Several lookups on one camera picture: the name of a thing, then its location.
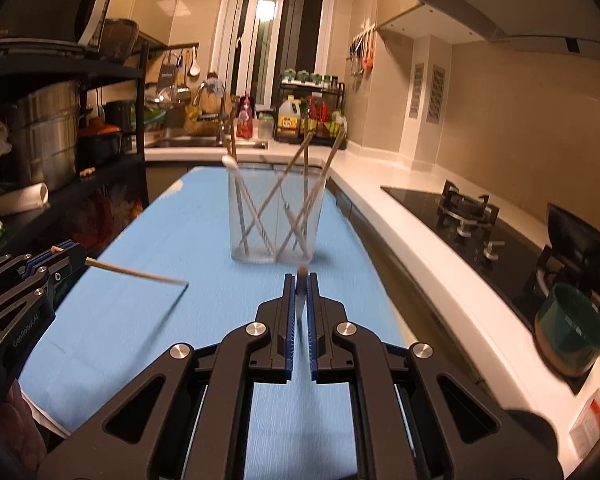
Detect white ceramic spoon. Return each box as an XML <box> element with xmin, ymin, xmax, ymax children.
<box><xmin>222</xmin><ymin>155</ymin><xmax>273</xmax><ymax>255</ymax></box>

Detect wooden chopstick crossing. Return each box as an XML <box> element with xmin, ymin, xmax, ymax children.
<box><xmin>257</xmin><ymin>140</ymin><xmax>306</xmax><ymax>219</ymax></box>

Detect steel kitchen sink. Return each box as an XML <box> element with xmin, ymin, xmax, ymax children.
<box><xmin>147</xmin><ymin>136</ymin><xmax>268</xmax><ymax>150</ymax></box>

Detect chrome kitchen faucet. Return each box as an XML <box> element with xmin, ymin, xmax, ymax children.
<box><xmin>192</xmin><ymin>72</ymin><xmax>233</xmax><ymax>143</ymax></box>

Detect person left hand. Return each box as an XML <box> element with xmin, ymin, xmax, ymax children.
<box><xmin>0</xmin><ymin>380</ymin><xmax>47</xmax><ymax>472</ymax></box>

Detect white paper roll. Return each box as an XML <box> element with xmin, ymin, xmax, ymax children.
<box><xmin>0</xmin><ymin>182</ymin><xmax>50</xmax><ymax>217</ymax></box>

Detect blue table cloth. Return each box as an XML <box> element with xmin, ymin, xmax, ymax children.
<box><xmin>17</xmin><ymin>164</ymin><xmax>406</xmax><ymax>480</ymax></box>

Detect black storage shelf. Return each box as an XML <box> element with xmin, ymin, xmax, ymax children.
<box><xmin>0</xmin><ymin>31</ymin><xmax>202</xmax><ymax>221</ymax></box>

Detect stacked steel pots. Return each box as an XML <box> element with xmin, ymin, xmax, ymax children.
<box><xmin>8</xmin><ymin>80</ymin><xmax>80</xmax><ymax>191</ymax></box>

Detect orange pot lid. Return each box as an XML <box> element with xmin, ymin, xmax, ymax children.
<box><xmin>78</xmin><ymin>117</ymin><xmax>121</xmax><ymax>138</ymax></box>

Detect black gas stove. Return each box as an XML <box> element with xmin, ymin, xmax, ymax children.
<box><xmin>379</xmin><ymin>179</ymin><xmax>600</xmax><ymax>396</ymax></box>

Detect green ceramic bowl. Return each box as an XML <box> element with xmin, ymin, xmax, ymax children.
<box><xmin>534</xmin><ymin>283</ymin><xmax>600</xmax><ymax>378</ymax></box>

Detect metal box grater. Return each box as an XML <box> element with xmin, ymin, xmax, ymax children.
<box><xmin>157</xmin><ymin>50</ymin><xmax>178</xmax><ymax>92</ymax></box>

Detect wooden cutting board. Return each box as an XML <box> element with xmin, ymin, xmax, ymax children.
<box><xmin>184</xmin><ymin>72</ymin><xmax>232</xmax><ymax>136</ymax></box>

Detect clear plastic utensil holder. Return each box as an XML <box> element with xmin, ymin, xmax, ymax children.
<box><xmin>227</xmin><ymin>164</ymin><xmax>326</xmax><ymax>264</ymax></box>

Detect black wok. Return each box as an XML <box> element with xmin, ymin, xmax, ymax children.
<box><xmin>547</xmin><ymin>204</ymin><xmax>600</xmax><ymax>297</ymax></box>

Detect red dish soap bottle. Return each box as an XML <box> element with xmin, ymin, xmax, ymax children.
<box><xmin>236</xmin><ymin>96</ymin><xmax>253</xmax><ymax>140</ymax></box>

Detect white hanging ladle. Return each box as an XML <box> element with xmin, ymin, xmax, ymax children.
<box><xmin>187</xmin><ymin>47</ymin><xmax>200</xmax><ymax>79</ymax></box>

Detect glass jar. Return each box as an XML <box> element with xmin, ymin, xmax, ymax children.
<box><xmin>258</xmin><ymin>112</ymin><xmax>275</xmax><ymax>140</ymax></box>

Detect yellow oil jug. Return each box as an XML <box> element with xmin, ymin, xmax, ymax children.
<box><xmin>277</xmin><ymin>94</ymin><xmax>301</xmax><ymax>136</ymax></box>

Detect black condiment rack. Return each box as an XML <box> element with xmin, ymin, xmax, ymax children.
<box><xmin>274</xmin><ymin>68</ymin><xmax>347</xmax><ymax>146</ymax></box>

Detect window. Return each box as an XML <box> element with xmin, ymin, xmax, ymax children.
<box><xmin>211</xmin><ymin>0</ymin><xmax>335</xmax><ymax>108</ymax></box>

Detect hanging utensils on rail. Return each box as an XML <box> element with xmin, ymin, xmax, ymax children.
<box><xmin>348</xmin><ymin>25</ymin><xmax>376</xmax><ymax>77</ymax></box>

